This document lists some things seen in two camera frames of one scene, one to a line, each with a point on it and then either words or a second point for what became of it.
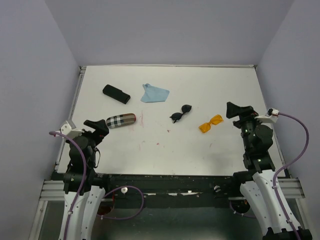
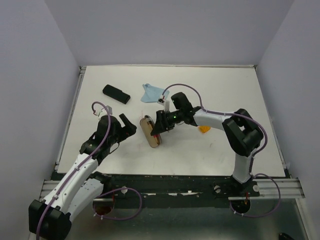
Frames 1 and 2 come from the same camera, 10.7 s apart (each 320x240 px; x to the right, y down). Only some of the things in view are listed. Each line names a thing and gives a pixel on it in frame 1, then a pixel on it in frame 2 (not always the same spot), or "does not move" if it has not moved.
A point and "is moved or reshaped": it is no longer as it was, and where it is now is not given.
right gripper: [245, 113] → [162, 123]
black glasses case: [116, 94] does not move
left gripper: [101, 129] → [126, 131]
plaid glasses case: [121, 119] is moved or reshaped
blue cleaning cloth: [154, 94] does not move
